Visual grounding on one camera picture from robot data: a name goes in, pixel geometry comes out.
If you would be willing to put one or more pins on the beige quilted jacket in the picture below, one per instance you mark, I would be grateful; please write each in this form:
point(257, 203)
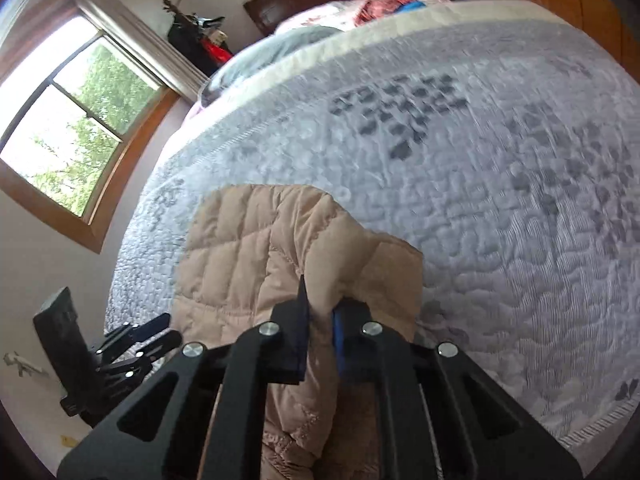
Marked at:
point(240, 260)

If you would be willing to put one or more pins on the black and red equipment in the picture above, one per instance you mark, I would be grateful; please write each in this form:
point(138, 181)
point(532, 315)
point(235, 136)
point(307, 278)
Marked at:
point(185, 40)

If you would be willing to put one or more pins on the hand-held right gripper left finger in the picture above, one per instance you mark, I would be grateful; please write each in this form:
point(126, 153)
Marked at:
point(300, 340)

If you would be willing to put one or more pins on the grey pillow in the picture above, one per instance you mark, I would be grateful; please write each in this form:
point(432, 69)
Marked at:
point(270, 50)

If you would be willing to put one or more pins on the pale grey curtain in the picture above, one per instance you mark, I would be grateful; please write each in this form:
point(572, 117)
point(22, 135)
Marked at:
point(150, 50)

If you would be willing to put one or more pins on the red and blue cloth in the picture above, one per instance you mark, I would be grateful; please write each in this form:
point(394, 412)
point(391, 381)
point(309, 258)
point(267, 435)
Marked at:
point(390, 10)

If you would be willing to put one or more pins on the large wooden-framed window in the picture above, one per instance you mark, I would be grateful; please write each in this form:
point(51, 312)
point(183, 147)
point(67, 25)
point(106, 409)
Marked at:
point(100, 75)

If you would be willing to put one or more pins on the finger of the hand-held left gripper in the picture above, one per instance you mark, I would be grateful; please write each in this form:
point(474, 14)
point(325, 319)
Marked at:
point(155, 347)
point(145, 327)

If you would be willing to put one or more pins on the red garment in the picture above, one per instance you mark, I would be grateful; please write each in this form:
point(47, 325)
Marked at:
point(217, 52)

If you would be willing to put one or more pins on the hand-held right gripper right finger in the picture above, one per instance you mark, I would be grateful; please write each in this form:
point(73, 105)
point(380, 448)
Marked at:
point(339, 345)

